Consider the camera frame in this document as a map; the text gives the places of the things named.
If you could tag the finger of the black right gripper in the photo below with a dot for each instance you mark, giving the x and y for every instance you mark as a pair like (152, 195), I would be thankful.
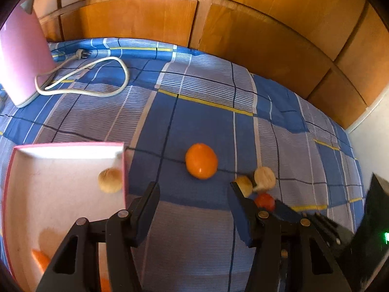
(282, 249)

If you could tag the small beige potato in box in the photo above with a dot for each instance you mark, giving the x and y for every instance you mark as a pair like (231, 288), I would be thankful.
(110, 180)

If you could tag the red tomato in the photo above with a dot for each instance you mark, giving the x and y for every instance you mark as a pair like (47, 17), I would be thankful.
(264, 201)

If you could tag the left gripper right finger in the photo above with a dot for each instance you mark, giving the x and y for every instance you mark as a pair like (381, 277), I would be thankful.
(284, 213)

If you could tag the blue plaid bedsheet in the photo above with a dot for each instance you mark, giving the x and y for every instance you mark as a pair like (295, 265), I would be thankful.
(177, 97)

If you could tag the pink white storage box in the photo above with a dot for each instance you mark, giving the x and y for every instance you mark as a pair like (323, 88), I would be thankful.
(47, 188)

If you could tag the small orange fruit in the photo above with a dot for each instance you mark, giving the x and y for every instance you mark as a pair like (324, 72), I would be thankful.
(201, 161)

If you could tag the pink electric kettle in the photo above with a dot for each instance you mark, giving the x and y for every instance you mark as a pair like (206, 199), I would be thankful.
(25, 55)

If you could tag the wooden headboard panel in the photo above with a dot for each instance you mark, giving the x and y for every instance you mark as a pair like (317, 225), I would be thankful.
(333, 53)

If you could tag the large orange tangerine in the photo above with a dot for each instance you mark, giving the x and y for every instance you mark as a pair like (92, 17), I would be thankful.
(105, 285)

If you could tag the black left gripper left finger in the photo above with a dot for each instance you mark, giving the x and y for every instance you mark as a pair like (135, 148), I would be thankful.
(75, 265)

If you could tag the orange carrot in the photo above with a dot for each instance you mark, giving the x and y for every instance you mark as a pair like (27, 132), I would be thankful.
(41, 260)

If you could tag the small yellow-brown kiwi fruit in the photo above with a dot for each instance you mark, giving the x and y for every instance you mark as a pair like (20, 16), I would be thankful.
(245, 185)

